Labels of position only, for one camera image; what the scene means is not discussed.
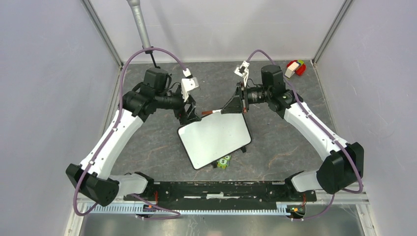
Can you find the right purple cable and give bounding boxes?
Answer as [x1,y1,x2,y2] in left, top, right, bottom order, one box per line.
[246,49,364,222]

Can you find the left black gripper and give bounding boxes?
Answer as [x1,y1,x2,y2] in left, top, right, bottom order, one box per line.
[155,87,202,125]

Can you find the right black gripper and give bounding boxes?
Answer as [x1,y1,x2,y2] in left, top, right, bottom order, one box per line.
[221,82,271,114]

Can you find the white whiteboard black frame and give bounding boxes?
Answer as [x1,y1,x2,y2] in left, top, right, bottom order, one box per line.
[177,113,252,170]

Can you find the purple cable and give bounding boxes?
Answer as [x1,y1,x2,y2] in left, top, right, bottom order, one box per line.
[246,49,364,222]
[72,47,182,221]

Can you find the red and white toy blocks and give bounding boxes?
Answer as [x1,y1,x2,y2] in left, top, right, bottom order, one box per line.
[284,60,306,78]

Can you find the white marker brown cap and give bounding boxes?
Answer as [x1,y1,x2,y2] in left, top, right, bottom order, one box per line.
[202,109,221,116]

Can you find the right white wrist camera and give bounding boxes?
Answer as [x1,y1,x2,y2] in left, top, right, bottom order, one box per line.
[234,60,250,79]

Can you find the slotted cable duct rail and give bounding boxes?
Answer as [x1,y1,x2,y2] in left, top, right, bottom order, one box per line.
[91,202,305,216]

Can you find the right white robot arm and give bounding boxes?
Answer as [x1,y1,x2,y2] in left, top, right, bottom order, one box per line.
[221,61,364,201]

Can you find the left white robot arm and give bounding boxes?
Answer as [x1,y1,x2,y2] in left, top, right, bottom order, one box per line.
[65,68,201,207]

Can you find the green owl number block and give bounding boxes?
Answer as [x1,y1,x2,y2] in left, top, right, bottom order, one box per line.
[212,155,231,169]

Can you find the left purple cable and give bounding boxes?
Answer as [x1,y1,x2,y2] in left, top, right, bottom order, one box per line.
[72,47,182,221]

